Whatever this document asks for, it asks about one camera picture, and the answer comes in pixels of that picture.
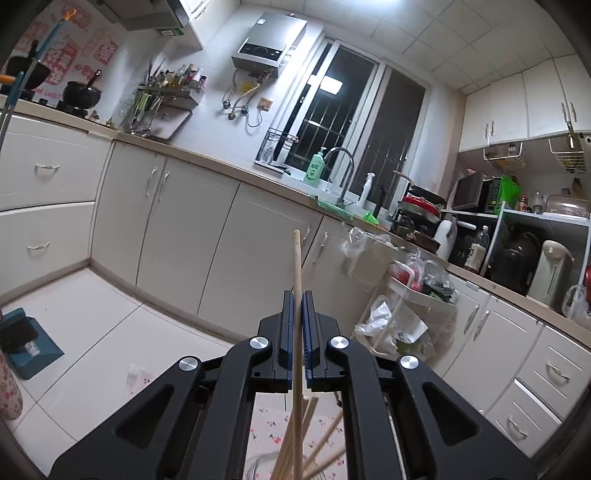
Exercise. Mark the white counter shelf rack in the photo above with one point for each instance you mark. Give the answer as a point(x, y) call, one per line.
point(531, 216)

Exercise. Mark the wooden chopstick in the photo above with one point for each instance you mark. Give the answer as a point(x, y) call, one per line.
point(308, 424)
point(325, 438)
point(282, 452)
point(298, 277)

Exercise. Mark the green plastic bag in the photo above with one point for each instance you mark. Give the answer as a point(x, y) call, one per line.
point(508, 191)

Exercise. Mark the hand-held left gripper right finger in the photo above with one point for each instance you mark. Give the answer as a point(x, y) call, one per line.
point(308, 332)

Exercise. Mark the pink wall stickers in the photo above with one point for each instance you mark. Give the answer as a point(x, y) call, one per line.
point(64, 50)

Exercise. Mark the black wok on stove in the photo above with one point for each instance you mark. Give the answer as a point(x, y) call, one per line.
point(81, 94)

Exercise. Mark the black microwave oven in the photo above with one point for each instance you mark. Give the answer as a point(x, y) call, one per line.
point(468, 194)

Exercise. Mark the bunch of wooden chopsticks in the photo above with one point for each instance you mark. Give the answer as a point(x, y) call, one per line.
point(268, 415)

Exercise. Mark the blue dustpan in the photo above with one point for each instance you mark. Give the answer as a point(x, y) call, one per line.
point(39, 355)

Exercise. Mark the range hood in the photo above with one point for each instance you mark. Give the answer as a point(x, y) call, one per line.
point(147, 14)

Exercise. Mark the barred kitchen window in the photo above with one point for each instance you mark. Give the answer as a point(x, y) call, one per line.
point(364, 115)

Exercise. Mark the white jug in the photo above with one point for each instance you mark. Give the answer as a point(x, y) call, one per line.
point(445, 237)

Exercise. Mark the hanging bin with plastic bag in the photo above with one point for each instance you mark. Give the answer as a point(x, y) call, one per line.
point(369, 261)

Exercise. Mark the wall outlet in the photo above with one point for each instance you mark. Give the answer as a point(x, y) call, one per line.
point(264, 103)

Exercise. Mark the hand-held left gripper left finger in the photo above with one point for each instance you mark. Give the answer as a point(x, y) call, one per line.
point(289, 332)

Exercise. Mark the clear glass jar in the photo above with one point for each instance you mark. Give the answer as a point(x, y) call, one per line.
point(257, 468)

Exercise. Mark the stack of pans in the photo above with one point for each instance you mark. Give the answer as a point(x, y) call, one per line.
point(418, 212)

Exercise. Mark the white rolling cart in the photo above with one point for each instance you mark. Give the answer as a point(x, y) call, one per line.
point(406, 332)

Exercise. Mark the pale cutting board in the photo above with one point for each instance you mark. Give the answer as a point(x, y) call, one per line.
point(175, 122)

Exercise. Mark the clear plastic wrapper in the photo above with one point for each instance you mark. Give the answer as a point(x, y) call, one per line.
point(138, 378)

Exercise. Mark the wall spice rack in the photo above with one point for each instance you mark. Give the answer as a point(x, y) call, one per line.
point(178, 97)

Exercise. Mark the clear dish cover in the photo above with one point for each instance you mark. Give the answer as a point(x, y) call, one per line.
point(568, 205)

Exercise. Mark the white base cabinets with drawers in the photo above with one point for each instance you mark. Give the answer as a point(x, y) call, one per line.
point(512, 332)

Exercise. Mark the black rice cooker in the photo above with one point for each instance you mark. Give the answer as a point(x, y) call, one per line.
point(515, 263)

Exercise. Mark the white thermal water pot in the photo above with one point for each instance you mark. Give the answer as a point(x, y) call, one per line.
point(549, 277)

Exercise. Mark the green dish cloth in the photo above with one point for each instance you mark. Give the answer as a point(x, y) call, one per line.
point(334, 207)

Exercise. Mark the silver wall water heater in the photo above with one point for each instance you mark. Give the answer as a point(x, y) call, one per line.
point(265, 46)

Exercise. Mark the green dish soap bottle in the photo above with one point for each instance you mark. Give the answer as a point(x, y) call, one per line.
point(314, 170)

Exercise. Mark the white upper cabinets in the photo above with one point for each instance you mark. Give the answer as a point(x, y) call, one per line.
point(512, 106)

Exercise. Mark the curved steel faucet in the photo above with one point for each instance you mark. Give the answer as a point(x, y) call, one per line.
point(350, 170)

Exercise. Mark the long white base cabinets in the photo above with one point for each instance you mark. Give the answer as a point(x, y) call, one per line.
point(194, 230)

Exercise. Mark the black pot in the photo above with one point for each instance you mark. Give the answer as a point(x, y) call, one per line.
point(27, 69)

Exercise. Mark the clear drink bottle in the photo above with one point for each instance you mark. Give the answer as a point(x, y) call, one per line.
point(475, 251)

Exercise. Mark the white spray bottle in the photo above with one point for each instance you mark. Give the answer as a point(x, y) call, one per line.
point(365, 194)

